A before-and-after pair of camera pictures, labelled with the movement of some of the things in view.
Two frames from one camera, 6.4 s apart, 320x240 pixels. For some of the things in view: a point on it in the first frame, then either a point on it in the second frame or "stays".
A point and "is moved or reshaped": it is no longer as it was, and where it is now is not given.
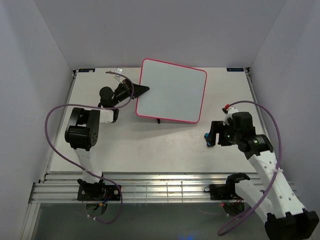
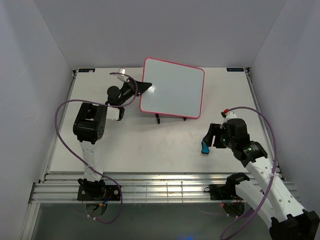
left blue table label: x=86 y=70 stays
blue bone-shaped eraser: x=206 y=135 is moved or reshaped
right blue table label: x=235 y=69 stays
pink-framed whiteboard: x=176 y=92 is moved or reshaped
